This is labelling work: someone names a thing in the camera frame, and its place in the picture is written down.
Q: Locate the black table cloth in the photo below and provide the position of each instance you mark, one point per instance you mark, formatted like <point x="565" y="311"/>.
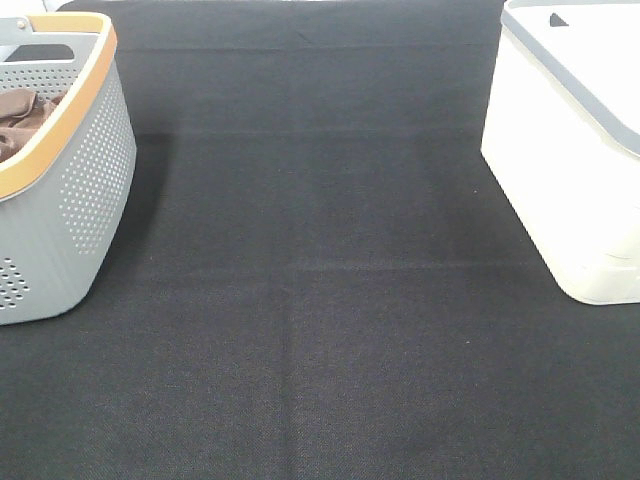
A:
<point x="316" y="275"/>

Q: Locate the white basket grey rim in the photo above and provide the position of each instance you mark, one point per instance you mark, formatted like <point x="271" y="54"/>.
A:
<point x="561" y="136"/>

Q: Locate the brown towel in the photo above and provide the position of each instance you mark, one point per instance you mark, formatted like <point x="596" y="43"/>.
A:
<point x="23" y="112"/>

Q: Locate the grey perforated laundry basket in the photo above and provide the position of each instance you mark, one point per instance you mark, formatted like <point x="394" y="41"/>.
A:
<point x="63" y="193"/>

